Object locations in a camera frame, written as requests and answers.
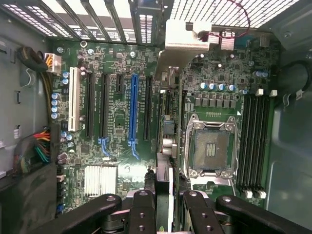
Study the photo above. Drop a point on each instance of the white expansion slot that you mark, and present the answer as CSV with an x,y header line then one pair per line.
x,y
73,97

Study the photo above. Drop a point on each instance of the CPU socket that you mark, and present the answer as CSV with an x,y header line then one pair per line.
x,y
212,146

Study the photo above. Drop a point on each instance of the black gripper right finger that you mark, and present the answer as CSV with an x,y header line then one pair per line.
x,y
202,214

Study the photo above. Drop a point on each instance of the grey power supply unit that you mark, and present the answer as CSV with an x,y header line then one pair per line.
x,y
9,102

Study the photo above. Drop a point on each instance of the black plastic shroud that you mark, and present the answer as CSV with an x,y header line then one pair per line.
x,y
24,200

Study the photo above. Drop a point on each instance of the green motherboard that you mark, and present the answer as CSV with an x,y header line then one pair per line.
x,y
117,114

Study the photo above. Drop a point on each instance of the silver chipset heatsink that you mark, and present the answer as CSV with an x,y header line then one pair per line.
x,y
100,180

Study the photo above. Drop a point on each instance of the short black expansion slot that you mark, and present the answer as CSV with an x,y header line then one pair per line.
x,y
119,84

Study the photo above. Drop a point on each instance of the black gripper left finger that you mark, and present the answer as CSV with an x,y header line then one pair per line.
x,y
142,214

